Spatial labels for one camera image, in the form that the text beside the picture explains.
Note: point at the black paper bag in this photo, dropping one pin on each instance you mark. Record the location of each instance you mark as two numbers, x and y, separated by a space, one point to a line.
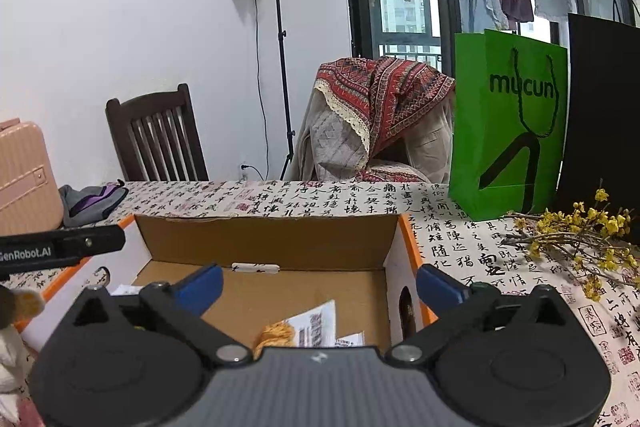
600 107

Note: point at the beige grey draped garment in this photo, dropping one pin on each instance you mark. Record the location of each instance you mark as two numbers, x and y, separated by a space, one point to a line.
330 137

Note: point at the pumpkin print cardboard box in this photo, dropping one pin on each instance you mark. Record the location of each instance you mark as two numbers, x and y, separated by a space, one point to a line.
300 242

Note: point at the green paper bag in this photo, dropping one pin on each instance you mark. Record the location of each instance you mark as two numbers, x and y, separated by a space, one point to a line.
480 132

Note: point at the dark wooden chair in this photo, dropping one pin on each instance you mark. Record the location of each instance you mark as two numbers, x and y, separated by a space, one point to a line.
145 103

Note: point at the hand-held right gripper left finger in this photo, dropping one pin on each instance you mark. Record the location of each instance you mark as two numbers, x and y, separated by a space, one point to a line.
200 289

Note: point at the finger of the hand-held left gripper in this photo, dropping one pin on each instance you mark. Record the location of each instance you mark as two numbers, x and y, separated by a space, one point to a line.
100 239

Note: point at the yellow flower branch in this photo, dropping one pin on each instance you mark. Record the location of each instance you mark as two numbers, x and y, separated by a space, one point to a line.
607 224

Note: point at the grey purple pouch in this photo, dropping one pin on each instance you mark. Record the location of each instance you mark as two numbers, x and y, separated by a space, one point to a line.
85 202

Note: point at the red patterned cloth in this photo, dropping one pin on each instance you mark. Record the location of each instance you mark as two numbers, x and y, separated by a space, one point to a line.
390 97

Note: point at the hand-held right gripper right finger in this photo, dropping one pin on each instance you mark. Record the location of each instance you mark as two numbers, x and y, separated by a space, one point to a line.
440 289

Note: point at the white wall socket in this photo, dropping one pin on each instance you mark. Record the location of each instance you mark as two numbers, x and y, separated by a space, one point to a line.
244 169

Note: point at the pink hard-shell suitcase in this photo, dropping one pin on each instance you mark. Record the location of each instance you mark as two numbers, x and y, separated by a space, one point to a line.
25 177

